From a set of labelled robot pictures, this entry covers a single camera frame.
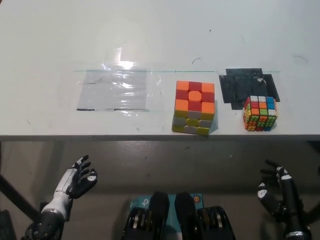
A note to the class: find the small multicoloured studded cube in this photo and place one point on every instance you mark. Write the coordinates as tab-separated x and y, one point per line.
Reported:
260	113

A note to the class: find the black tape patch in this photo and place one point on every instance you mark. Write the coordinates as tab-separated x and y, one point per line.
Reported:
232	85

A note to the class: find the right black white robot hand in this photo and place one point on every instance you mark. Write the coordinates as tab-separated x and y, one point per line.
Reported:
287	195

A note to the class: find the black diagonal table leg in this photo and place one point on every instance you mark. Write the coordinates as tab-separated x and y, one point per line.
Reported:
17	195

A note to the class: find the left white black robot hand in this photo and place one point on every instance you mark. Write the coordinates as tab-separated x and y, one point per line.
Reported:
67	180

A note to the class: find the big orange red yellow cube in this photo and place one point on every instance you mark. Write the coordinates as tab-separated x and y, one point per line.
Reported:
192	107

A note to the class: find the grey sheet under clear film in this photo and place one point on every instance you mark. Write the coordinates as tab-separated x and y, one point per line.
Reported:
112	90

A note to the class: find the black ribbed floor object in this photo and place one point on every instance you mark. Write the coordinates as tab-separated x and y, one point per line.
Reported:
6	225

